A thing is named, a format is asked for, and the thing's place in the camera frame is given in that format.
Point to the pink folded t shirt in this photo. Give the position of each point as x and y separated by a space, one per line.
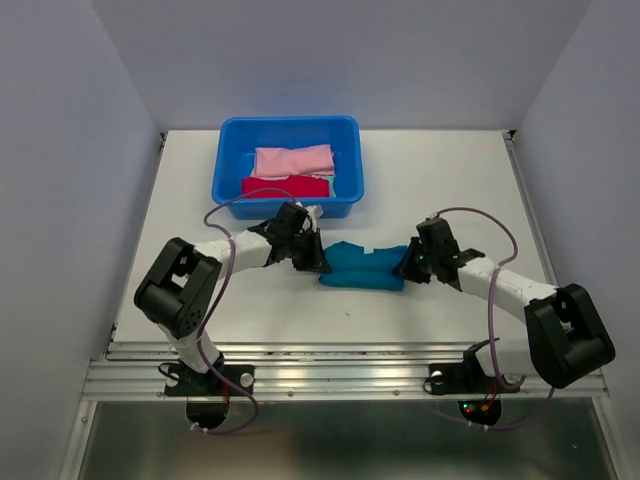
272 162

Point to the red folded t shirt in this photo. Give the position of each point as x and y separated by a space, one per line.
292 186

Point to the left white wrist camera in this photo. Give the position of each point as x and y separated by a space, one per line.
315 211

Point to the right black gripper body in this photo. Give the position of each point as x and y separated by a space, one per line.
432 259

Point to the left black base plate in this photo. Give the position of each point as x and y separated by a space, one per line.
240 380

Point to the light teal folded shirt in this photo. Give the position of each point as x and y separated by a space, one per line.
330 180

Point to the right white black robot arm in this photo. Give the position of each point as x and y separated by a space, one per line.
566 338

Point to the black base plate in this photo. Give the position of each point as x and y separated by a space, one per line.
240 380
450 379

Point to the aluminium rail frame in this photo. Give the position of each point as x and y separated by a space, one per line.
340 373

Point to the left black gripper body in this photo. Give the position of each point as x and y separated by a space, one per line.
292 240

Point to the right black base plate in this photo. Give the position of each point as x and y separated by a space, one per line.
450 379

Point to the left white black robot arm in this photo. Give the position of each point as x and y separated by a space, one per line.
177 293

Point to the teal t shirt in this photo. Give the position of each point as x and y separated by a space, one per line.
354 267

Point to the blue plastic bin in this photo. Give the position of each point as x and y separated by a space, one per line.
239 138

